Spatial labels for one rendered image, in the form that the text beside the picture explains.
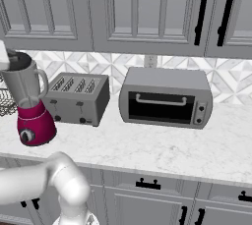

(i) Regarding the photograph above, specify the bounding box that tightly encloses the grey blender with magenta base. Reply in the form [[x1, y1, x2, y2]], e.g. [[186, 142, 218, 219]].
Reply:
[[0, 51, 58, 147]]

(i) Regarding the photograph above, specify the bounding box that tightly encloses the black long cupboard handle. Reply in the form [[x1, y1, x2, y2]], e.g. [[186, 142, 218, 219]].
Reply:
[[216, 0, 238, 48], [193, 0, 212, 47]]

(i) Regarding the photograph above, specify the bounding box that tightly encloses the grey toaster oven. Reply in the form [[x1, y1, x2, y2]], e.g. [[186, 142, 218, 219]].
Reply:
[[118, 66, 214, 131]]

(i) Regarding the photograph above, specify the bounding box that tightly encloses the grey four-slot toaster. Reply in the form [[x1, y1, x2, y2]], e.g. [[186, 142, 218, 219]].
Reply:
[[41, 72, 111, 128]]

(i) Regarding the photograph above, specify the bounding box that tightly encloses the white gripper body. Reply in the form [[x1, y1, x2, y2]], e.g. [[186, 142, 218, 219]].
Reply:
[[0, 39, 11, 72]]

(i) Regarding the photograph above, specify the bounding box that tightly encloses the grey drawer front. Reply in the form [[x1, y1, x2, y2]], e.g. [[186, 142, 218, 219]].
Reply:
[[111, 169, 199, 201], [196, 182, 252, 211]]

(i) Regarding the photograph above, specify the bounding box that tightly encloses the grey lower cupboard door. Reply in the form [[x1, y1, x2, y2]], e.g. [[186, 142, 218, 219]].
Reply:
[[111, 187, 195, 225], [190, 198, 252, 225]]

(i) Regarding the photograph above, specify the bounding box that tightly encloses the black drawer handle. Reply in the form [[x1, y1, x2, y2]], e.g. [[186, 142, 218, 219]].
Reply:
[[135, 177, 162, 191], [237, 190, 252, 203]]

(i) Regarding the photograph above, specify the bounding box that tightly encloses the grey upper cupboard door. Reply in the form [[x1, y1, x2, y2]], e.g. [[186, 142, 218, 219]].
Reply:
[[86, 0, 211, 57], [0, 0, 95, 52], [204, 0, 252, 60]]

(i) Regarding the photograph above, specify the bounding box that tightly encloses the dark wire rack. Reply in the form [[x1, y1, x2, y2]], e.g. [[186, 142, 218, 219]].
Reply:
[[0, 74, 18, 118]]

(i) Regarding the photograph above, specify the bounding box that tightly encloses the white wall outlet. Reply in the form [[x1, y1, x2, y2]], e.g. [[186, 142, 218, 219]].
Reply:
[[144, 54, 158, 69]]

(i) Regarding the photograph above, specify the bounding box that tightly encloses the grey cupboard door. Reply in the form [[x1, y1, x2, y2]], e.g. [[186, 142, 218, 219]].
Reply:
[[0, 0, 95, 52], [111, 187, 195, 225], [86, 0, 211, 57], [190, 198, 252, 225], [204, 0, 252, 60]]

